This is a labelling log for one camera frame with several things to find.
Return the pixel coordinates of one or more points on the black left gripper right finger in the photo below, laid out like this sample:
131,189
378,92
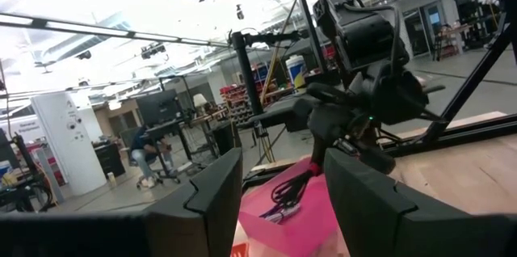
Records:
375,216

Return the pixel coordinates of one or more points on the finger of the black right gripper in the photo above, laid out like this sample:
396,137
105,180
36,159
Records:
327,127
371,158

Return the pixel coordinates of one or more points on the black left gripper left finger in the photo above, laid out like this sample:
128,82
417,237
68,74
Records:
202,216

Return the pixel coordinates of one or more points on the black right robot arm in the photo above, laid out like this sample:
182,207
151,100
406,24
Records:
359,30

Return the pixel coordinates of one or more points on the pink plastic bin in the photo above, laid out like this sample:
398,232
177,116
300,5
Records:
299,237

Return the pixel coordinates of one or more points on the orange plastic basket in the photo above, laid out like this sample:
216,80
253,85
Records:
240,251

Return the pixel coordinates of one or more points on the white bucket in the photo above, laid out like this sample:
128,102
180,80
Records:
296,70

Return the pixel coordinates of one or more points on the person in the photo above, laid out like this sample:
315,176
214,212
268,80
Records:
145,152

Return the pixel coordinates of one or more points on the black computer monitor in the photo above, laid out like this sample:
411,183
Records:
157,107

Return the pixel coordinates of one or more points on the long ceiling light bar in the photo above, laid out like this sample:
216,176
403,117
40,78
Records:
101,30

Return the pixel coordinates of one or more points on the black aluminium table frame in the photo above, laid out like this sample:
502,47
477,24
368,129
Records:
464,131

